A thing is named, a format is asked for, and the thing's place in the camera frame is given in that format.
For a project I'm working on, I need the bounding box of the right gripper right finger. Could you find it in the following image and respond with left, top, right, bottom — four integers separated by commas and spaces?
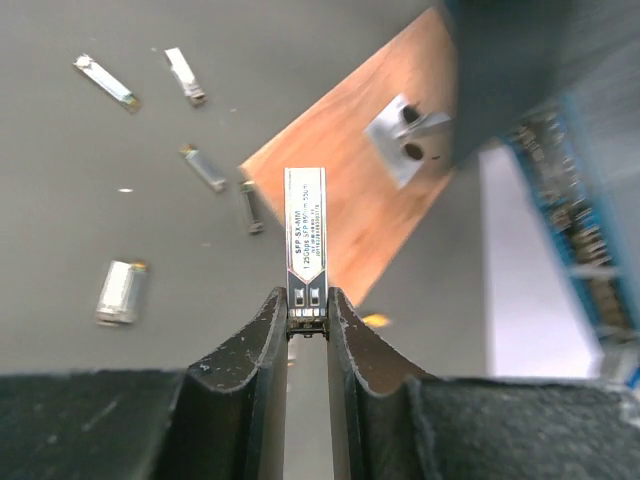
327, 288, 639, 479

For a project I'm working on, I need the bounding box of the silver SFP module far left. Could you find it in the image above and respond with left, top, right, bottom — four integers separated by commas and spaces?
164, 47, 207, 106

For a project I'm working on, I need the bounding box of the silver SFP module by board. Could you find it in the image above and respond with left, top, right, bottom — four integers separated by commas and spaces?
239, 180, 264, 235

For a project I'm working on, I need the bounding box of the silver double SFP module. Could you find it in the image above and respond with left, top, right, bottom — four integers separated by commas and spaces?
95, 260, 149, 326

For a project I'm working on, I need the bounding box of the dark grey table mat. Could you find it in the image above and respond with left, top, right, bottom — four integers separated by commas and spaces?
1, 1, 489, 375

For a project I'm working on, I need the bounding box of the dark teal network switch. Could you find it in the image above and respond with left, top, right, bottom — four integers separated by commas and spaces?
446, 1, 639, 389

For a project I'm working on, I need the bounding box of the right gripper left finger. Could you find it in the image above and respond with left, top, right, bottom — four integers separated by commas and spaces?
1, 288, 287, 479

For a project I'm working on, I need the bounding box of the wooden board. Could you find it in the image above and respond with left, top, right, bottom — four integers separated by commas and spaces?
239, 7, 456, 305

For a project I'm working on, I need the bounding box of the metal bracket on board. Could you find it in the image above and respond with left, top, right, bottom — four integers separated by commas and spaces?
364, 93, 453, 189

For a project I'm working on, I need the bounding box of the small dark SFP module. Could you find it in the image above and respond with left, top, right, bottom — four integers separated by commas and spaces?
284, 167, 328, 338

